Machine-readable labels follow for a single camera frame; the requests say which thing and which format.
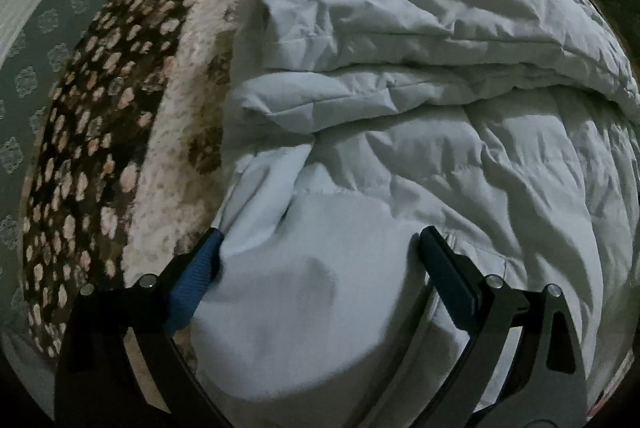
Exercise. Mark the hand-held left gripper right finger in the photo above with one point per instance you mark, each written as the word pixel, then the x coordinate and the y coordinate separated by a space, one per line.
pixel 445 273

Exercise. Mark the light blue padded jacket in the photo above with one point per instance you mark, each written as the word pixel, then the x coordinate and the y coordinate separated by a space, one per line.
pixel 400 157

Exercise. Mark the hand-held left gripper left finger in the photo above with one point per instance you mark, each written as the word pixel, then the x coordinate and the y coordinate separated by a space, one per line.
pixel 197 278

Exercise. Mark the brown floral blanket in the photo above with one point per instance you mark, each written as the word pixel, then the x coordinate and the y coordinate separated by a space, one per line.
pixel 95 132

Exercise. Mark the grey patterned bed frame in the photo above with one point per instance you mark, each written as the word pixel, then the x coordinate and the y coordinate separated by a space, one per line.
pixel 35 72

